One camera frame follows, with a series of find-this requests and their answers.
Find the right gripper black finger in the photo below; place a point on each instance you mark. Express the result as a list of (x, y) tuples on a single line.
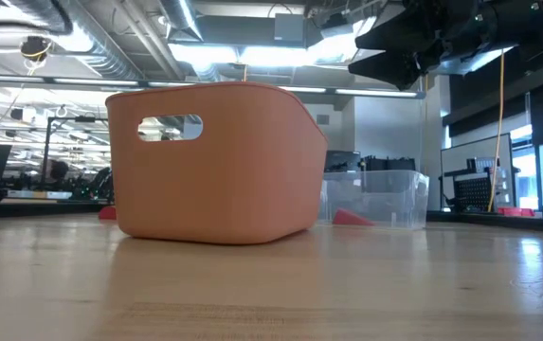
[(392, 70), (399, 38)]

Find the red rectangular block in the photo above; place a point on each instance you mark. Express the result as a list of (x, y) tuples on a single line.
[(349, 219)]

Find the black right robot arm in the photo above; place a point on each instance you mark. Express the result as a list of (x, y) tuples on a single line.
[(527, 23)]

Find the black bench equipment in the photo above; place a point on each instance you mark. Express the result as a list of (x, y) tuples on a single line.
[(389, 164)]

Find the gray ceiling box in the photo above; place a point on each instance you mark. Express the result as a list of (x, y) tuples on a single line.
[(289, 26)]

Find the gray partition panel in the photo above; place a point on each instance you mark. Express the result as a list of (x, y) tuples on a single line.
[(470, 151)]

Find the clear plastic bin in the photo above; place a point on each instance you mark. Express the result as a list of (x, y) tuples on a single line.
[(389, 199)]

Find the black perforated panel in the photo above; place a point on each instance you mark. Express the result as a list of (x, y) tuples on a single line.
[(472, 194)]

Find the red plastic tray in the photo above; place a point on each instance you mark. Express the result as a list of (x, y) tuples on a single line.
[(515, 211)]

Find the orange plastic bin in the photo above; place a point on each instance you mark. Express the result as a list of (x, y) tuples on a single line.
[(228, 180)]

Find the long linear ceiling light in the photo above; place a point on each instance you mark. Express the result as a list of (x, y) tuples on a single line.
[(81, 81)]

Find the person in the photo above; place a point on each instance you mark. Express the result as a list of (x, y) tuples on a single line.
[(59, 170)]

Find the black aluminium table frame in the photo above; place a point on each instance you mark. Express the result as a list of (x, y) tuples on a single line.
[(489, 221)]

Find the smooth silver ceiling duct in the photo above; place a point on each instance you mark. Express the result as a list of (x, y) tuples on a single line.
[(183, 19)]

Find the corrugated silver ceiling duct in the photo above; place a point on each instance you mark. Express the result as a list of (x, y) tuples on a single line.
[(95, 47)]

